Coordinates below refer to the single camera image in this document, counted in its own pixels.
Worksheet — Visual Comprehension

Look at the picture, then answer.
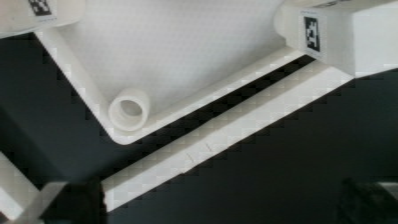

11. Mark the white left barrier block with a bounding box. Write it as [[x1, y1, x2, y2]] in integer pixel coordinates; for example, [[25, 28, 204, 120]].
[[0, 152, 39, 220]]

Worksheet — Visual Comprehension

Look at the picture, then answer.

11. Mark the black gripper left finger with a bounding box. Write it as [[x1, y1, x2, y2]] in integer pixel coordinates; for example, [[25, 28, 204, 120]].
[[10, 176, 110, 224]]

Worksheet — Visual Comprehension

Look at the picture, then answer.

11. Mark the white desk leg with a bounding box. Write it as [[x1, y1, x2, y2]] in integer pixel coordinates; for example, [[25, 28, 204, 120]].
[[0, 0, 87, 39], [273, 0, 398, 78]]

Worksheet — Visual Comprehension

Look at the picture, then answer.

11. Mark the white front barrier rail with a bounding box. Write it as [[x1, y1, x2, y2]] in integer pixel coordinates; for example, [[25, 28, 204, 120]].
[[101, 62, 353, 211]]

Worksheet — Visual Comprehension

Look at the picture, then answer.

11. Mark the white desk top panel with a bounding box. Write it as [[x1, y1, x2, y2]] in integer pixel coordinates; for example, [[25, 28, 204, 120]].
[[35, 0, 302, 145]]

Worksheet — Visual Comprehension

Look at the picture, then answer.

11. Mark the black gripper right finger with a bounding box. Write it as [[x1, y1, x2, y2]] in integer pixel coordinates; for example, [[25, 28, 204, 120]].
[[336, 177, 398, 224]]

